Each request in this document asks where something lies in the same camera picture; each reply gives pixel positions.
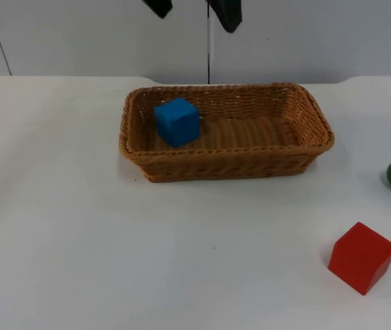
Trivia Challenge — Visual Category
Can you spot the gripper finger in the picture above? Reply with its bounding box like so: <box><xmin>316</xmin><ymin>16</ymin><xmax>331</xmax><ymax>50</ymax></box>
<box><xmin>208</xmin><ymin>0</ymin><xmax>243</xmax><ymax>34</ymax></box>
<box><xmin>142</xmin><ymin>0</ymin><xmax>174</xmax><ymax>19</ymax></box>

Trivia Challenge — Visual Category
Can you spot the blue cube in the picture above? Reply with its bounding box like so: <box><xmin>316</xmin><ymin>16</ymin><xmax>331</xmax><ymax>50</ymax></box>
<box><xmin>153</xmin><ymin>97</ymin><xmax>201</xmax><ymax>149</ymax></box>

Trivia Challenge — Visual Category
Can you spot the pale brown wicker basket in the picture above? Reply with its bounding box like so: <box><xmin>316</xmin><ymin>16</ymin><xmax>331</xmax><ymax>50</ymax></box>
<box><xmin>118</xmin><ymin>81</ymin><xmax>335</xmax><ymax>184</ymax></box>

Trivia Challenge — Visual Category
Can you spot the red cube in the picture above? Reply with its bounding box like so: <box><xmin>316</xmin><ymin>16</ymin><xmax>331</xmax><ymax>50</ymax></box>
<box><xmin>328</xmin><ymin>221</ymin><xmax>391</xmax><ymax>296</ymax></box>

